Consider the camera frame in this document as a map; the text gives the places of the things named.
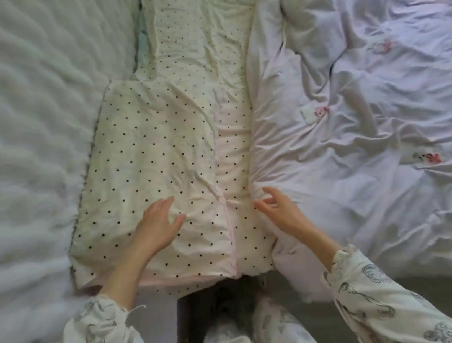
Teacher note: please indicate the person's left hand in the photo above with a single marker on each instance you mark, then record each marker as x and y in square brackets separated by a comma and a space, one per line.
[156, 228]

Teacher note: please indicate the person's right hand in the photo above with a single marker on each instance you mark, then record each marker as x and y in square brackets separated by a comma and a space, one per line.
[287, 216]

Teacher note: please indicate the person's right thumb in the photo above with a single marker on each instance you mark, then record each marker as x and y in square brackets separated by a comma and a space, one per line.
[264, 208]

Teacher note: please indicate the person's left thumb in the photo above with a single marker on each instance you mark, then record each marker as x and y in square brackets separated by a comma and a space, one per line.
[176, 223]

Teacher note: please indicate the person's left forearm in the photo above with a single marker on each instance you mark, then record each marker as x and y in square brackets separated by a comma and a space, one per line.
[104, 316]

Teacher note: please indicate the person's right forearm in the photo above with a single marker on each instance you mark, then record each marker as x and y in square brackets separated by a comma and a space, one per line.
[363, 284]

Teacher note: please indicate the cream polka dot quilt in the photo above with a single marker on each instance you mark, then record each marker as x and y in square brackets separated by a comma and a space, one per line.
[170, 135]

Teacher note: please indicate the person's printed pajama legs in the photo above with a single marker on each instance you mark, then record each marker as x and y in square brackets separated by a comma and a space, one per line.
[270, 339]

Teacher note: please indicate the white floral duvet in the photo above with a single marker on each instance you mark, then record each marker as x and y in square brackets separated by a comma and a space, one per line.
[369, 115]

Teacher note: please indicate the white fluffy blanket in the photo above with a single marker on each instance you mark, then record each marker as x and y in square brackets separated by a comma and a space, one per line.
[25, 143]

